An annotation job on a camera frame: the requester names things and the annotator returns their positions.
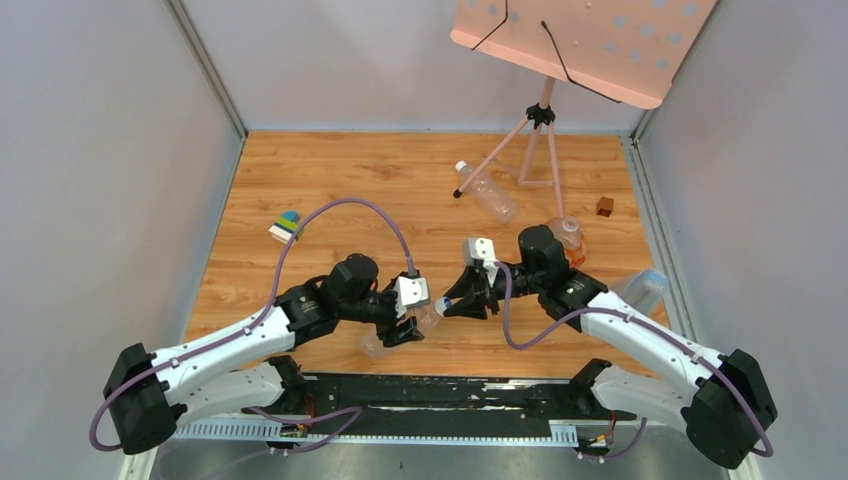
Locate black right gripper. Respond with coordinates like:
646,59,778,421
441,265,543,320

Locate white blue bottle cap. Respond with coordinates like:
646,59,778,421
437,297,452,316

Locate clear bottle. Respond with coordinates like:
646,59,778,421
453,171,519,224
362,297,452,358

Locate orange label plastic bottle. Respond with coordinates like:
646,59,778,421
549,216,587,268

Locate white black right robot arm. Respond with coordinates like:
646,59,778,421
436,225,778,469

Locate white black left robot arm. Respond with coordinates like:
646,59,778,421
98,253,430,455

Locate stacked toy building blocks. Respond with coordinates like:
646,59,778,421
268,210,302,244

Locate small brown cube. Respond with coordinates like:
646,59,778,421
595,196,615,218

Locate pink music stand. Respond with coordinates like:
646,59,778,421
450,0,718,216

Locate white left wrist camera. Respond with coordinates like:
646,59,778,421
394,275,430,308

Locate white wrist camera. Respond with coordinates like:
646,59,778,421
394,275,430,308
463,237,499,286

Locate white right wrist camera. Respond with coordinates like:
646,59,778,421
463,237,499,286

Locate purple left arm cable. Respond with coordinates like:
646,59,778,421
88,197,420,454

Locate black metal base rail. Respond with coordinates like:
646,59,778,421
135,370,743,448

